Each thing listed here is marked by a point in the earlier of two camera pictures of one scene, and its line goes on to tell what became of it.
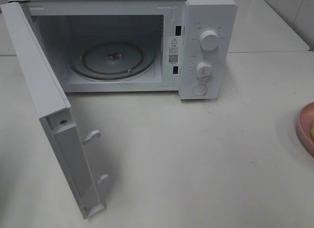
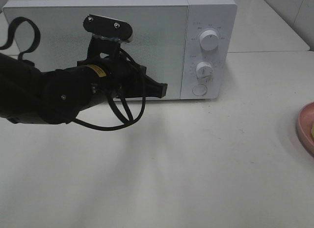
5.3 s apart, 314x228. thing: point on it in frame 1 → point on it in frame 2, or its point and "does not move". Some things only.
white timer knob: (203, 71) does not move
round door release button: (199, 90) does not move
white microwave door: (53, 108) → (158, 43)
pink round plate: (304, 123) does not move
